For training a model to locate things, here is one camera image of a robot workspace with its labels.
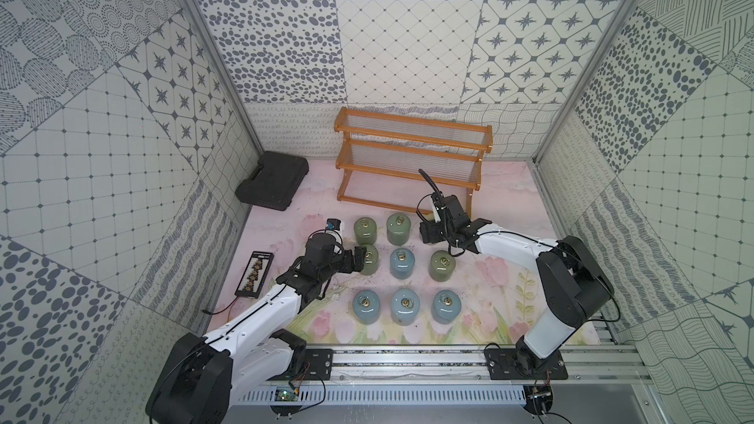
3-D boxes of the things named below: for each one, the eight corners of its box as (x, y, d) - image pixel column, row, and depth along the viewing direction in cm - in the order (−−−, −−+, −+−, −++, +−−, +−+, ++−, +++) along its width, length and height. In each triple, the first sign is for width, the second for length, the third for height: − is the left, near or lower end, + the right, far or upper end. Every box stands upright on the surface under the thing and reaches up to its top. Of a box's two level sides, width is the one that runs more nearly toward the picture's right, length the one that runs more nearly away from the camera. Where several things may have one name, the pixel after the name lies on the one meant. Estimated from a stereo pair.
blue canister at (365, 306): (354, 324, 83) (351, 315, 76) (356, 298, 87) (353, 287, 80) (380, 324, 83) (379, 315, 76) (380, 298, 87) (379, 287, 80)
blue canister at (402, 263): (390, 279, 91) (390, 268, 84) (390, 259, 95) (390, 247, 89) (413, 279, 91) (415, 268, 84) (412, 259, 95) (414, 247, 89)
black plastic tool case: (238, 203, 109) (233, 194, 105) (268, 158, 124) (264, 150, 120) (285, 211, 106) (282, 203, 102) (310, 165, 122) (308, 157, 118)
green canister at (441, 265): (429, 281, 90) (432, 269, 83) (427, 262, 94) (430, 249, 87) (452, 281, 90) (457, 269, 83) (449, 262, 94) (454, 249, 87)
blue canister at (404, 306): (391, 325, 82) (391, 316, 75) (391, 300, 87) (391, 288, 80) (417, 325, 82) (420, 316, 75) (416, 300, 87) (418, 288, 80)
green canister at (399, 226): (386, 245, 98) (386, 232, 91) (386, 226, 103) (386, 212, 96) (409, 245, 98) (411, 232, 91) (408, 226, 103) (410, 212, 96)
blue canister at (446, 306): (432, 324, 83) (436, 315, 76) (430, 300, 87) (434, 290, 80) (456, 324, 83) (462, 315, 76) (453, 300, 87) (458, 290, 80)
